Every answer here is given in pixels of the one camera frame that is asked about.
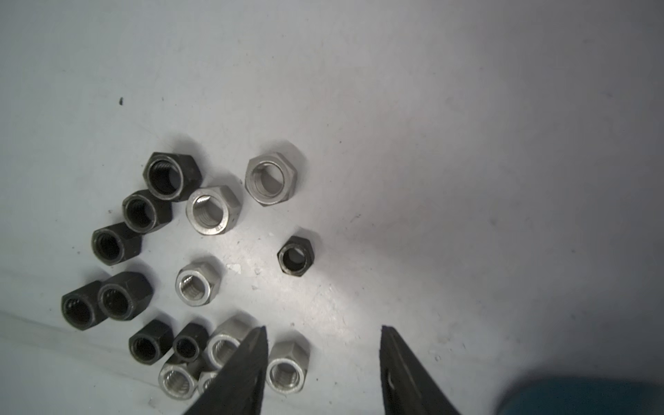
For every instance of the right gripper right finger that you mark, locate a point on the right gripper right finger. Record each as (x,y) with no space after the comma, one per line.
(406,386)

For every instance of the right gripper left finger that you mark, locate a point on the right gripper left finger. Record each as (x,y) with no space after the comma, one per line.
(239,387)

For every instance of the silver nut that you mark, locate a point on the silver nut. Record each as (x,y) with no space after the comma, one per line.
(270,179)
(197,284)
(287,368)
(224,341)
(213,211)
(179,378)

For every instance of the teal storage box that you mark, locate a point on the teal storage box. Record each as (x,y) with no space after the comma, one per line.
(584,396)

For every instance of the black nut column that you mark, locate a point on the black nut column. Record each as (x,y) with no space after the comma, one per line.
(144,213)
(125,295)

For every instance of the silver nut beside black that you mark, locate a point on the silver nut beside black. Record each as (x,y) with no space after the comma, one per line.
(213,211)

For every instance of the black nut left column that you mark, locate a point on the black nut left column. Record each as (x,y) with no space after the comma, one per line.
(144,213)

